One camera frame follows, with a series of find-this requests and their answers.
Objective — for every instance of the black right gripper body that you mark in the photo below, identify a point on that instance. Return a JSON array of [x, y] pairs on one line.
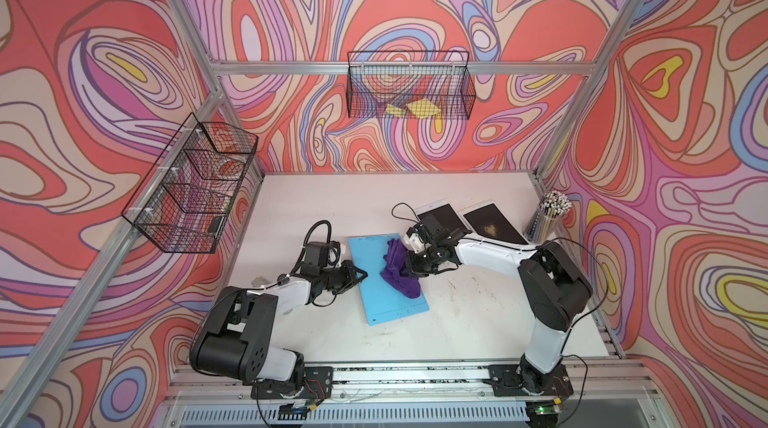
[[423, 263]]

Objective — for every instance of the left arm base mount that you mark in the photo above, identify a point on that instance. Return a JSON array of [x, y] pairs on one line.
[[314, 383]]

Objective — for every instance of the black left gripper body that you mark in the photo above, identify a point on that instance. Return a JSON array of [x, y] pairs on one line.
[[336, 280]]

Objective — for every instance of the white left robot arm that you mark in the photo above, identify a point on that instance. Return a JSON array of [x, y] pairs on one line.
[[235, 338]]

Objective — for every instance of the cup of coloured pencils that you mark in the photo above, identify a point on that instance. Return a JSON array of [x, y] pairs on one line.
[[552, 207]]

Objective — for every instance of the purple microfiber cloth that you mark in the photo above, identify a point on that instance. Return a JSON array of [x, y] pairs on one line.
[[394, 272]]

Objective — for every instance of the blue white drawing tablet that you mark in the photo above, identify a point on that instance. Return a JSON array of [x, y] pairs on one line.
[[382, 302]]

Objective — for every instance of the black wire basket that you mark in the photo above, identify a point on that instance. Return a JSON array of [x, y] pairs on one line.
[[183, 204], [376, 78]]

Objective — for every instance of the black wire basket back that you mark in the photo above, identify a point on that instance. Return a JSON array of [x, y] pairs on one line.
[[376, 78]]

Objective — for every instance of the yellow cloth in basket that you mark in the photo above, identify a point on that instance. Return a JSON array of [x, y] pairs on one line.
[[419, 109]]

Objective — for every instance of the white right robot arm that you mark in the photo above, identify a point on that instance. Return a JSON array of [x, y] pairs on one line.
[[556, 288]]

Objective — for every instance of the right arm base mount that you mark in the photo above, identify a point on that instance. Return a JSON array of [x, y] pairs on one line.
[[528, 380]]

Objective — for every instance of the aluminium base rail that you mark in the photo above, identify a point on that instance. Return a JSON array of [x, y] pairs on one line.
[[594, 392]]

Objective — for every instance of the black wire basket left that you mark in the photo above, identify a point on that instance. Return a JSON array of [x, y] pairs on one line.
[[183, 204]]

